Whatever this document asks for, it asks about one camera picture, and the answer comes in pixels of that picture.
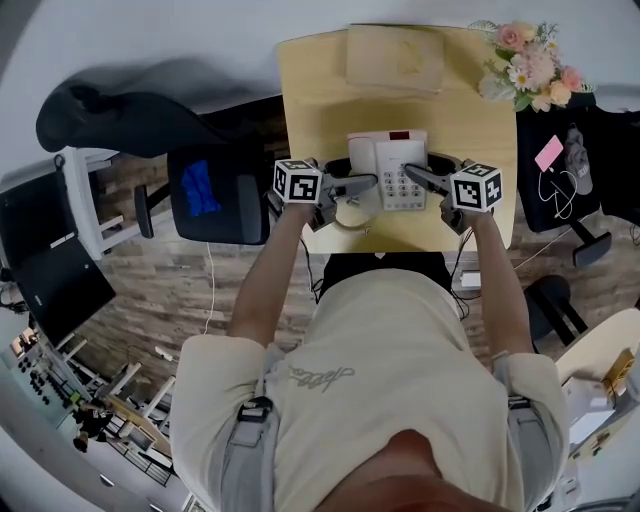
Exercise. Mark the pink flower bouquet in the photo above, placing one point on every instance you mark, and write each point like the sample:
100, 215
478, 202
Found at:
530, 65

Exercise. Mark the person's head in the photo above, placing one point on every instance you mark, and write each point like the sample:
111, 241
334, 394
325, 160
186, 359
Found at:
420, 475

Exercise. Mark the pink phone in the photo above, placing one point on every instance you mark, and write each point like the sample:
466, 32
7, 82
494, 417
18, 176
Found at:
549, 152

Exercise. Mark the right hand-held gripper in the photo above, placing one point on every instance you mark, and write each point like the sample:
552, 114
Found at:
475, 190

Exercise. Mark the white power adapter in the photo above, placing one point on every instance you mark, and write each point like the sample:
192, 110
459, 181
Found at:
471, 280

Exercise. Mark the white telephone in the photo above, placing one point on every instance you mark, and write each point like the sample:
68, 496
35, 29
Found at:
402, 170

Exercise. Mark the cream t-shirt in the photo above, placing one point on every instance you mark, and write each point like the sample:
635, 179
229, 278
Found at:
380, 375

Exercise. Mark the round beige table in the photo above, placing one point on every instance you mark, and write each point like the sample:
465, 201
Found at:
595, 345

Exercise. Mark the black mesh office chair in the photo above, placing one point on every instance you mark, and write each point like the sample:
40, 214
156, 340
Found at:
150, 125

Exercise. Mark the black monitor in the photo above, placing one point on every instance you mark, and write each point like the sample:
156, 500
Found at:
65, 290
30, 215

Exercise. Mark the black chair base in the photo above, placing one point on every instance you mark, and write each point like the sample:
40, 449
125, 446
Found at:
550, 305

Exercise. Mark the white metal table frame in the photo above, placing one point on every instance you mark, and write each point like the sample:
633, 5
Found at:
90, 200

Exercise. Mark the person's right forearm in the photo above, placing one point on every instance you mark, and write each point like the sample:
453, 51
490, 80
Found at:
500, 290

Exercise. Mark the white paper sheets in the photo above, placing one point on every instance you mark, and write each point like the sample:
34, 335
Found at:
590, 415

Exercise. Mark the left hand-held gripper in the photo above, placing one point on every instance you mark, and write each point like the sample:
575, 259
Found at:
297, 182

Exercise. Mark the person's left forearm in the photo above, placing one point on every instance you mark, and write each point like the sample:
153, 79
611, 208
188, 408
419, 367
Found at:
270, 280

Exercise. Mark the gray cap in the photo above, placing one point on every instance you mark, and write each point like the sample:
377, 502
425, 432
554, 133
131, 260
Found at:
580, 160

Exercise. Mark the white shelf rack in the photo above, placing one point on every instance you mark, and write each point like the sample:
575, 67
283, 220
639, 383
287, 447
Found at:
140, 440

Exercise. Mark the blue cloth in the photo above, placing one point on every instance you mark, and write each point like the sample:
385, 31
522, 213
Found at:
200, 187

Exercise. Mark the black padded seat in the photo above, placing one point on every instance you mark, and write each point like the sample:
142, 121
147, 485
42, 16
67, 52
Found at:
350, 267

